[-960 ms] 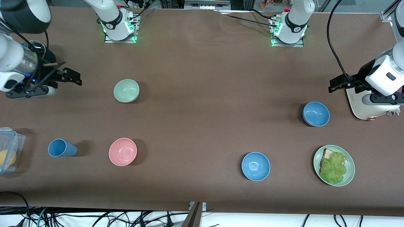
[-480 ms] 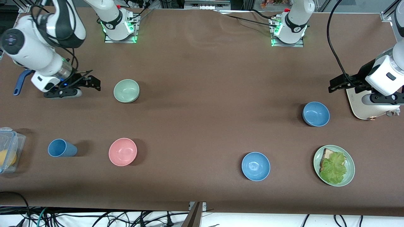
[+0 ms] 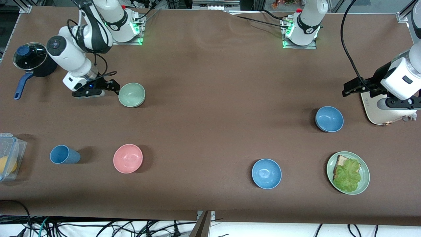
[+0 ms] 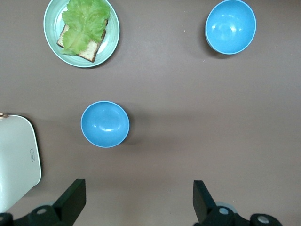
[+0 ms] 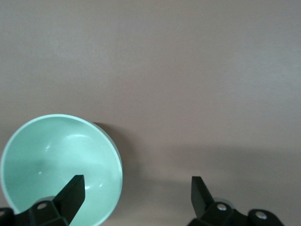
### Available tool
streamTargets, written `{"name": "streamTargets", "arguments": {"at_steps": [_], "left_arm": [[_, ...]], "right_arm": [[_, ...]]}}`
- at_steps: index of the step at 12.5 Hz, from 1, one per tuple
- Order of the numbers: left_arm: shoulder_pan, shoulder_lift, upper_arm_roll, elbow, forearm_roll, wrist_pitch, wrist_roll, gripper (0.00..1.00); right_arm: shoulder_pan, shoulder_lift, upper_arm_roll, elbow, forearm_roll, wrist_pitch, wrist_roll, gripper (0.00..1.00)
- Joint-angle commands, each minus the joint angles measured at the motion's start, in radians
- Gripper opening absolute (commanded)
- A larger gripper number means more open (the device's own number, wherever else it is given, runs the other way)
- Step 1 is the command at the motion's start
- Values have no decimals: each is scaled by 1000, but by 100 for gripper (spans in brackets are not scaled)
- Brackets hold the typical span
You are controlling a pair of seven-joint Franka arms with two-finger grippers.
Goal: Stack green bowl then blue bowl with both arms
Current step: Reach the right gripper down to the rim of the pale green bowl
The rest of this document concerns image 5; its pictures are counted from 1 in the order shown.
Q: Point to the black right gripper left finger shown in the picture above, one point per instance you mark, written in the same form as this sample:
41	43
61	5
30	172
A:
63	207

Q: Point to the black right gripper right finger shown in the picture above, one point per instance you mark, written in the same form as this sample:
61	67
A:
204	209

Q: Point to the pale green bowl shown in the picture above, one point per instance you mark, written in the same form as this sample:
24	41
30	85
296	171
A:
58	153

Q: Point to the brown table cover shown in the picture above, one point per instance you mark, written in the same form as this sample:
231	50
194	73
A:
164	70

